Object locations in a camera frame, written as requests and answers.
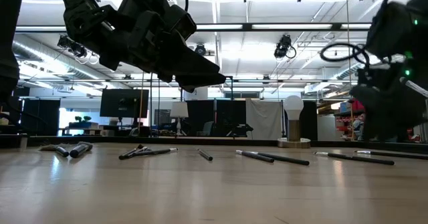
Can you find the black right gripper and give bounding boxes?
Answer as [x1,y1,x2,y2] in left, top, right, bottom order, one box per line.
[349,62,428,142]

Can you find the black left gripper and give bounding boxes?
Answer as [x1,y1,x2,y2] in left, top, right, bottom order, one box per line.
[98,0,227,94]

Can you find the black pen silver tip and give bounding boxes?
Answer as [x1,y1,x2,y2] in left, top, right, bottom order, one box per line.
[133,147,179,157]
[39,144,70,158]
[69,141,94,159]
[250,151,310,166]
[313,150,396,166]
[235,149,276,164]
[354,149,428,161]
[118,144,144,160]
[197,148,214,162]
[126,146,150,158]

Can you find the shelf with red items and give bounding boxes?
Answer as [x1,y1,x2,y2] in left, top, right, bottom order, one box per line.
[333,98,366,142]

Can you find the white table lamp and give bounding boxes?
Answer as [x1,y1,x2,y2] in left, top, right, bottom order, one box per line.
[169,101,190,138]

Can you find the black partition panels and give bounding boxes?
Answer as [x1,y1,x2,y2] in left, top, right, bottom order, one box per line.
[186,99,247,138]

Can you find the black background monitor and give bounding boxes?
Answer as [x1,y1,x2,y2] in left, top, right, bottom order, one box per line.
[99,88,150,119]

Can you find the white hanging sheet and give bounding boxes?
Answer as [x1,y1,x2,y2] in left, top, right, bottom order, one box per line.
[245,98,284,142]

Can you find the white light bulb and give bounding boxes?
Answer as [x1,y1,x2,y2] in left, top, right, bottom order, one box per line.
[283,95,305,122]

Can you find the ceiling light strip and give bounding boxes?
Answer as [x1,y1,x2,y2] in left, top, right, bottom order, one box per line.
[195,23,372,31]

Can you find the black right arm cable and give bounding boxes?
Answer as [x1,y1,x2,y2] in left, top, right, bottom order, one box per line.
[319,42,371,66]

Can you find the black metal table frame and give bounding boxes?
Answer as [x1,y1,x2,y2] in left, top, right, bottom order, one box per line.
[0,134,428,153]

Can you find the black ceiling camera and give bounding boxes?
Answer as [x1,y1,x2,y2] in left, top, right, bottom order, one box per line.
[273,33,298,60]
[56,34,90,60]

